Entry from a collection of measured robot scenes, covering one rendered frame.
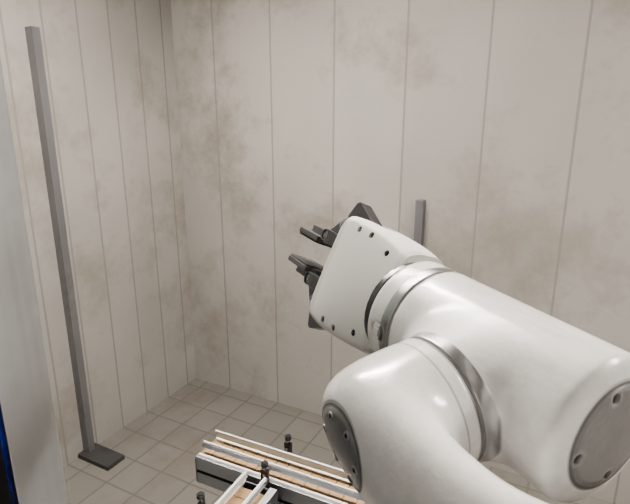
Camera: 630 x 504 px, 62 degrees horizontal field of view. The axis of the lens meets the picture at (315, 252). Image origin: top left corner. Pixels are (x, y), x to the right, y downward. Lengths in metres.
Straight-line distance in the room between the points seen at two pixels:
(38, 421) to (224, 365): 3.19
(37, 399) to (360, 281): 0.41
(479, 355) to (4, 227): 0.48
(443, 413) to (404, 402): 0.02
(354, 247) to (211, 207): 3.08
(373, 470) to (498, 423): 0.07
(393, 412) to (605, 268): 2.53
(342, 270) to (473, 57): 2.34
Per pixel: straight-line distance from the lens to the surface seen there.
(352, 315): 0.41
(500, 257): 2.78
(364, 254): 0.42
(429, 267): 0.37
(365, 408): 0.27
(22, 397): 0.67
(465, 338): 0.30
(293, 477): 1.57
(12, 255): 0.62
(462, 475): 0.24
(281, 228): 3.20
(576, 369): 0.28
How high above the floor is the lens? 1.94
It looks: 16 degrees down
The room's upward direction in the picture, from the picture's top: straight up
